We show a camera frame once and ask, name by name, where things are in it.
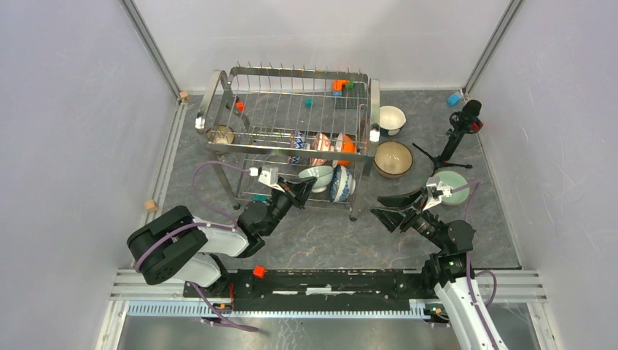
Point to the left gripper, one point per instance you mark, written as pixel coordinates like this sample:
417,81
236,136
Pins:
302,191

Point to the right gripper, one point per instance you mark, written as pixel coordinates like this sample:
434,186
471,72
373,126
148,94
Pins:
390,218

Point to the green dotted white bowl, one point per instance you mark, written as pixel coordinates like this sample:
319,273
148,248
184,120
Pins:
324,175

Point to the blue floral bowl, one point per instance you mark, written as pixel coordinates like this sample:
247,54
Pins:
343,184

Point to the pink speckled bowl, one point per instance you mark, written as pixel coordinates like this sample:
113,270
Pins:
393,159

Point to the pale green bowl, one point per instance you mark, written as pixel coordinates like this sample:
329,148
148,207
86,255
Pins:
455,180

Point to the teal and white bowl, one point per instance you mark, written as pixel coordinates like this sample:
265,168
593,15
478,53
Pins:
392,120

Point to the black patterned bowl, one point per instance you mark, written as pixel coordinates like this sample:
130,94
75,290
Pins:
220,134

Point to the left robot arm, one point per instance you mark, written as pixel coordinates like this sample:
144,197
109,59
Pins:
179,245

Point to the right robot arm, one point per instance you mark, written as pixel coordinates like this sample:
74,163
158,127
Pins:
448,272

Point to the metal dish rack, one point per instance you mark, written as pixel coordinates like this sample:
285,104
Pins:
274,100

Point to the teal block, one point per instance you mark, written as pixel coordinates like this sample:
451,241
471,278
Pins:
259,197

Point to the red patterned bowl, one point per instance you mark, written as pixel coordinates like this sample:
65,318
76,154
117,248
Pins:
321,143

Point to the blue zigzag patterned bowl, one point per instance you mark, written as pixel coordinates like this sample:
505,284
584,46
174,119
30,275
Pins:
299,141

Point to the orange bowl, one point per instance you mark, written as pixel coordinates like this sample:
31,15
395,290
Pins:
343,144

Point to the red cube on base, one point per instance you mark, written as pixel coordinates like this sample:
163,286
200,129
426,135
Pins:
259,271

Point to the black microphone on tripod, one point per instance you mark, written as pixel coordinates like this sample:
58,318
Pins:
464,122

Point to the orange toy piece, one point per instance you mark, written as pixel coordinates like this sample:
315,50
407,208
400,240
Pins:
340,87

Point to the blue block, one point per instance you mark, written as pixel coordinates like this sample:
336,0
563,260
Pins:
454,99

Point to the light wooden cube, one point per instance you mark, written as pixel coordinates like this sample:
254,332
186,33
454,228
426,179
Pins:
151,206

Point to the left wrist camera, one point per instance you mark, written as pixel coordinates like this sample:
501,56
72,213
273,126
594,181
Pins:
266,175

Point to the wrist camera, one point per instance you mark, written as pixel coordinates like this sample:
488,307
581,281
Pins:
266,175
436,191

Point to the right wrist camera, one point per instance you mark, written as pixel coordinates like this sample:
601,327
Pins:
436,191

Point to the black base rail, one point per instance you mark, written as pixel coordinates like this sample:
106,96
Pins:
317,290

